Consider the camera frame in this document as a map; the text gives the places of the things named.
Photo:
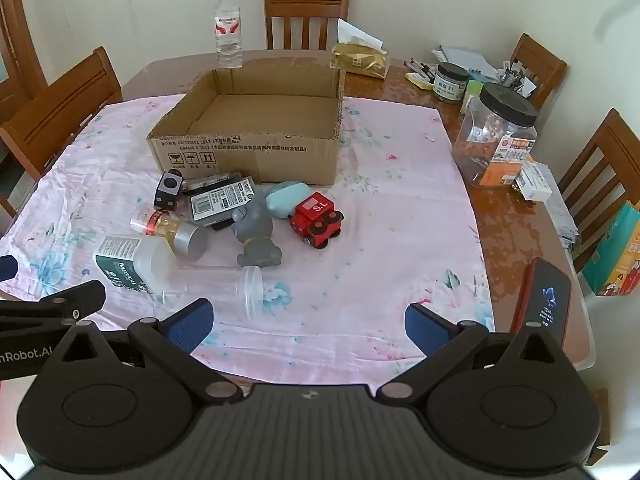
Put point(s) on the clear plastic bottle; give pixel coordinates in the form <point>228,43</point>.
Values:
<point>250,292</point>

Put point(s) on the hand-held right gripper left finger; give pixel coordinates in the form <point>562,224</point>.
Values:
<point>192,326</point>

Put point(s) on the green container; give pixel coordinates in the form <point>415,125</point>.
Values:
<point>472,95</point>

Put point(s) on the colourful paper bag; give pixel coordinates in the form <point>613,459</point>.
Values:
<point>615,255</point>

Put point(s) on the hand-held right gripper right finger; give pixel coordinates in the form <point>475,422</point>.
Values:
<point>425,330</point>

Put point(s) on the bag of snacks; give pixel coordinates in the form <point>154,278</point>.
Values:
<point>362,57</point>

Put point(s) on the white papers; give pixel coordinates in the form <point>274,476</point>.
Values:
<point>465,55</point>

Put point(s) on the small white box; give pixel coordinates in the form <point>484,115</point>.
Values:
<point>534,182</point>

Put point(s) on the small white red cup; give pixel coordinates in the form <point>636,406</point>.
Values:
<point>182,240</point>

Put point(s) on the red toy train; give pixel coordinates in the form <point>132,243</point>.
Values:
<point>312,212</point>

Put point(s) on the wooden chair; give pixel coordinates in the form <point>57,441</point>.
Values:
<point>60,105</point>
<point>305,7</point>
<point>607,160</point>
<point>537,62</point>

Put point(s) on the grey elephant toy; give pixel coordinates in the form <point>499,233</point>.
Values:
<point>255,222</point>

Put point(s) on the phone in red case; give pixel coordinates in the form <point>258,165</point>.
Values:
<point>547,290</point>

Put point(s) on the black white label packet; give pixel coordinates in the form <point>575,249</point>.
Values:
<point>220,202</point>

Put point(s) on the stack of paper slips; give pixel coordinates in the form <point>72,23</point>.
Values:
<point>562,222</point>

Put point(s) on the pen holder with pens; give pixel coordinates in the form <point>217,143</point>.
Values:
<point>517,77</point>

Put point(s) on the cardboard box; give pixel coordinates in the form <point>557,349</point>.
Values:
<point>240,152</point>

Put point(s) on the clear water bottle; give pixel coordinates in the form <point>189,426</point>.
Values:
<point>229,30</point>

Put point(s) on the black toy cube car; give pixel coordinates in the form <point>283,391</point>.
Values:
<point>167,190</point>

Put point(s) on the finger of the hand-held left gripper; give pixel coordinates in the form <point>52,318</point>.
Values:
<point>6,267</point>
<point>60,302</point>

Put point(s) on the green white packet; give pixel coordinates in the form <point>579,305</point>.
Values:
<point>127,265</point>

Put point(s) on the small green jar black lid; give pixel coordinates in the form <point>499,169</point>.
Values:
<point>450,82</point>

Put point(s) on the large clear jar black lid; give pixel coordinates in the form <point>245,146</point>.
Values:
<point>492,140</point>

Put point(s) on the yellow sticky notes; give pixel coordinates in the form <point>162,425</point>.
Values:
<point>419,81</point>

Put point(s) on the brown cardboard carton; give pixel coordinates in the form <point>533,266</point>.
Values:
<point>599,425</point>

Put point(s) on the loose pens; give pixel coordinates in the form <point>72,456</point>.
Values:
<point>420,67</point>

